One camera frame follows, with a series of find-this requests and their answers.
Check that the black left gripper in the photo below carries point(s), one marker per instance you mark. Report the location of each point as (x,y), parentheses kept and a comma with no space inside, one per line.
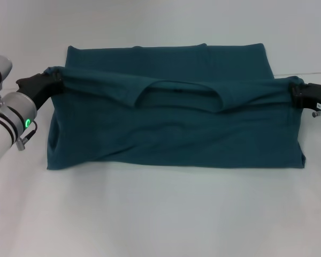
(38,88)

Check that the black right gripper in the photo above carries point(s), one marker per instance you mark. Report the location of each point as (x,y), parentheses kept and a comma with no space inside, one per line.
(315,96)

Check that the teal T-shirt white print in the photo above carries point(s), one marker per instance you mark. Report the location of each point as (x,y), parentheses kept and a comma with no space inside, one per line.
(176,134)

